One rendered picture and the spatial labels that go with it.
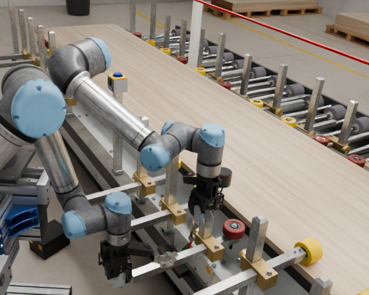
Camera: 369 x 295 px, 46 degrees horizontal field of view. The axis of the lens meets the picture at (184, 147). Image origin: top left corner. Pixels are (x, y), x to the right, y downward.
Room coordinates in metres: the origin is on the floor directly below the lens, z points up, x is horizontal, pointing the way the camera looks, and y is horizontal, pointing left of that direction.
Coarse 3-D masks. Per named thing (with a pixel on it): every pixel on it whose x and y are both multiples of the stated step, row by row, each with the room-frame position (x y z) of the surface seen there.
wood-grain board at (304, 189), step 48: (144, 48) 3.39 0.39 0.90; (144, 96) 2.41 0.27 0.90; (192, 96) 2.48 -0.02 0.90; (240, 144) 1.90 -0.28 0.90; (288, 144) 1.95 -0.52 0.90; (240, 192) 1.48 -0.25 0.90; (288, 192) 1.51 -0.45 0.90; (336, 192) 1.55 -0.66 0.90; (288, 240) 1.21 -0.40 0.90; (336, 240) 1.23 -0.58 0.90; (336, 288) 1.00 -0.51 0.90
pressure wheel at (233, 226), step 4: (228, 220) 1.28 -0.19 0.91; (232, 220) 1.28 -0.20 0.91; (236, 220) 1.29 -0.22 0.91; (224, 224) 1.26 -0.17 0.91; (228, 224) 1.26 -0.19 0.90; (232, 224) 1.26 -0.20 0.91; (236, 224) 1.26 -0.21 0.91; (240, 224) 1.26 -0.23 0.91; (224, 228) 1.24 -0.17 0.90; (228, 228) 1.24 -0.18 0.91; (232, 228) 1.24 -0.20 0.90; (236, 228) 1.24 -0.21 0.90; (240, 228) 1.24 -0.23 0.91; (244, 228) 1.24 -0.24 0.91; (224, 232) 1.24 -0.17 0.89; (228, 232) 1.22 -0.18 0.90; (232, 232) 1.22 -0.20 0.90; (236, 232) 1.22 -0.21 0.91; (240, 232) 1.22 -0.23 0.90; (228, 236) 1.22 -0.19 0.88; (232, 236) 1.22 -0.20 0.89; (236, 236) 1.22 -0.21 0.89; (240, 236) 1.22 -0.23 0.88
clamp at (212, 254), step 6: (198, 228) 1.27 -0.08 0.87; (198, 234) 1.23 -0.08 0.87; (198, 240) 1.22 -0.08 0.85; (204, 240) 1.20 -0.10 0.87; (210, 240) 1.21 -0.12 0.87; (216, 240) 1.21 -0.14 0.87; (210, 246) 1.17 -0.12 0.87; (222, 246) 1.18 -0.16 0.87; (210, 252) 1.16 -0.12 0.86; (216, 252) 1.15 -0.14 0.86; (222, 252) 1.17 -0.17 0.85; (210, 258) 1.15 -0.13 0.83; (216, 258) 1.15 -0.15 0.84; (222, 258) 1.17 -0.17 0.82
